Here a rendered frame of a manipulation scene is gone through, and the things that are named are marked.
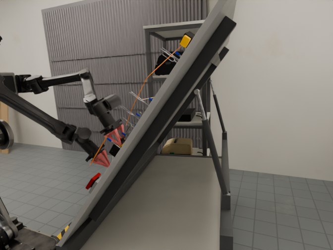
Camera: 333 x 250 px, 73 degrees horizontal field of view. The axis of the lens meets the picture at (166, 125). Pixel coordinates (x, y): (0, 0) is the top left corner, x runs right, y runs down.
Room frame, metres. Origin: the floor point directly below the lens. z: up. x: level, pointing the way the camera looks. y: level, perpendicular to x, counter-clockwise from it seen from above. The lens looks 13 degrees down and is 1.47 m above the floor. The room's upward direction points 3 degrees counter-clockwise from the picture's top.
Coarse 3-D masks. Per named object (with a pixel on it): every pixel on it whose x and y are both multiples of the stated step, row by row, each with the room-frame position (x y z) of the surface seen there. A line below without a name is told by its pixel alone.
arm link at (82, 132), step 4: (76, 128) 1.06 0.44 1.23; (80, 128) 0.99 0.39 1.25; (84, 128) 1.00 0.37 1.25; (88, 128) 1.00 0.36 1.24; (76, 132) 0.97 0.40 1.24; (80, 132) 0.98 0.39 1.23; (84, 132) 0.99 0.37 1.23; (88, 132) 0.99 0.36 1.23; (76, 136) 0.99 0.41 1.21; (80, 136) 0.97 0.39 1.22; (84, 136) 0.97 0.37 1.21; (88, 136) 0.98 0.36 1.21; (64, 140) 1.01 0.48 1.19; (68, 140) 1.01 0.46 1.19; (72, 140) 1.02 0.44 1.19; (80, 140) 0.99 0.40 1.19; (84, 140) 0.98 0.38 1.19; (88, 140) 1.02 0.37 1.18
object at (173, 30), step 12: (168, 24) 1.86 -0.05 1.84; (180, 24) 1.83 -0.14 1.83; (192, 24) 1.82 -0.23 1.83; (156, 36) 2.15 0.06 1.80; (168, 36) 2.35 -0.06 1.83; (180, 36) 2.38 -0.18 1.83; (204, 84) 1.80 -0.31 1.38; (204, 96) 1.80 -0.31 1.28; (204, 108) 1.80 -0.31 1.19; (192, 120) 1.96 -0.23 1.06; (204, 132) 1.80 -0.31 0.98; (204, 144) 1.80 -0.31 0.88
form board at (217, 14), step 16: (224, 0) 0.57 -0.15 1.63; (208, 16) 0.58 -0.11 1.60; (224, 16) 0.71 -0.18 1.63; (208, 32) 0.62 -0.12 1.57; (192, 48) 0.59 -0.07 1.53; (176, 64) 0.60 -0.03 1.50; (176, 80) 0.66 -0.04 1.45; (160, 96) 0.62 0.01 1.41; (144, 112) 0.63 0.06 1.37; (176, 112) 1.59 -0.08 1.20; (144, 128) 0.70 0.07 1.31; (128, 144) 0.64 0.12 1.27; (112, 160) 0.66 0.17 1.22; (112, 176) 0.74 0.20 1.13; (96, 192) 0.67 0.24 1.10; (80, 224) 0.80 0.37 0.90; (64, 240) 0.71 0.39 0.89
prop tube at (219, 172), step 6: (204, 120) 0.74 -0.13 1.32; (204, 126) 0.74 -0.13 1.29; (210, 132) 0.73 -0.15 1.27; (210, 138) 0.73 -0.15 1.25; (210, 144) 0.73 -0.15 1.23; (210, 150) 0.73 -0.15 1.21; (216, 150) 0.73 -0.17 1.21; (216, 156) 0.73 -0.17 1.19; (216, 162) 0.72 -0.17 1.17; (216, 168) 0.73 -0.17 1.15; (222, 174) 0.73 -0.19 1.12; (222, 180) 0.72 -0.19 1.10; (222, 186) 0.72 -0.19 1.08; (222, 192) 0.72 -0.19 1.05; (228, 192) 0.73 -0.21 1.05
